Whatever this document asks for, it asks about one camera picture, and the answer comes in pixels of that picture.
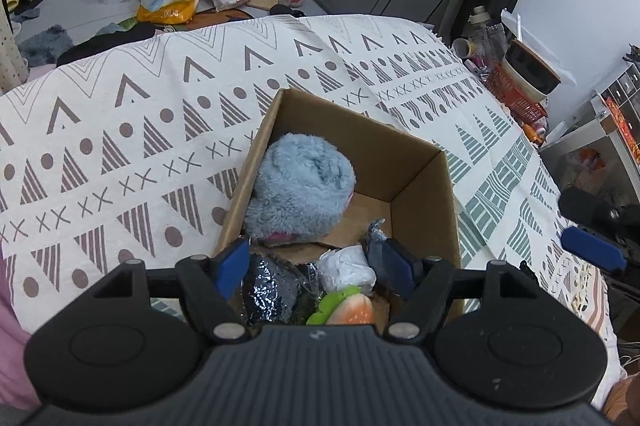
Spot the cardboard box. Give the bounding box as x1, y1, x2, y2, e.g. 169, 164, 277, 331
211, 87, 463, 332

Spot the black and cream bowl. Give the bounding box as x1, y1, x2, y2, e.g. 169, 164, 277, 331
501, 39, 561, 103

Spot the small drawer organizer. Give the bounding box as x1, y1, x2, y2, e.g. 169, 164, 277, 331
598, 63, 640, 134

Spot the white shelf unit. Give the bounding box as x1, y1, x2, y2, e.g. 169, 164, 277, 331
540, 103, 639, 206

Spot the black sparkly pouch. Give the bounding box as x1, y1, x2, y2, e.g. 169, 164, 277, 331
242, 253, 322, 326

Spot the red plastic basket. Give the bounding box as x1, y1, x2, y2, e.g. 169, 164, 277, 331
485, 64, 548, 125

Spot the fluffy blue plush toy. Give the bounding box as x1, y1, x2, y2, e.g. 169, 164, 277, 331
244, 134, 356, 245

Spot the white soft item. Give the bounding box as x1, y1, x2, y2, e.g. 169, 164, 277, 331
317, 244, 376, 295

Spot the patterned white blanket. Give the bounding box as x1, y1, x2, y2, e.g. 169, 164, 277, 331
1, 14, 624, 385

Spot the burger plush toy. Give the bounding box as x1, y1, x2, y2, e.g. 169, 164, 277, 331
306, 286, 375, 326

